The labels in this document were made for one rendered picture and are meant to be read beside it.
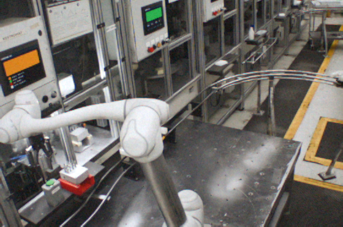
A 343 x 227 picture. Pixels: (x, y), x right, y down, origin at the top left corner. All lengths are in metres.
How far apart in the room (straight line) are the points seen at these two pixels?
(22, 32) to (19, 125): 0.47
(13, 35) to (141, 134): 0.80
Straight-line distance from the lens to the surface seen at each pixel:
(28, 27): 1.76
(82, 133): 2.29
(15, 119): 1.51
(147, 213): 2.09
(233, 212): 2.06
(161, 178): 1.41
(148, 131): 1.27
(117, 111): 1.47
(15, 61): 1.70
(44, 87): 1.85
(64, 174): 1.96
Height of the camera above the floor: 2.10
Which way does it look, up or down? 25 degrees down
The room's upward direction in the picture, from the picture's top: 5 degrees counter-clockwise
